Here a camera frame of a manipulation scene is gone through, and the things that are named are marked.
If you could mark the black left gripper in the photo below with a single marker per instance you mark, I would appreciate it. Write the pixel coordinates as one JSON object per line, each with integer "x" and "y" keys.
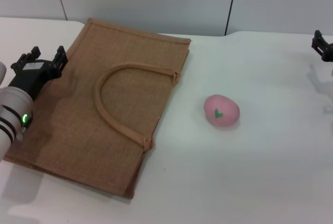
{"x": 31, "y": 78}

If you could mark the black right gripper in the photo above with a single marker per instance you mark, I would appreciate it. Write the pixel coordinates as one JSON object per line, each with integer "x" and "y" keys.
{"x": 328, "y": 53}

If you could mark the brown jute handbag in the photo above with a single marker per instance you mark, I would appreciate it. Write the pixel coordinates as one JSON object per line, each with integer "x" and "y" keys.
{"x": 78, "y": 130}

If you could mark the dark wall panel joint strip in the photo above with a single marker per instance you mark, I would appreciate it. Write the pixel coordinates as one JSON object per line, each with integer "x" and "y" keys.
{"x": 231, "y": 5}

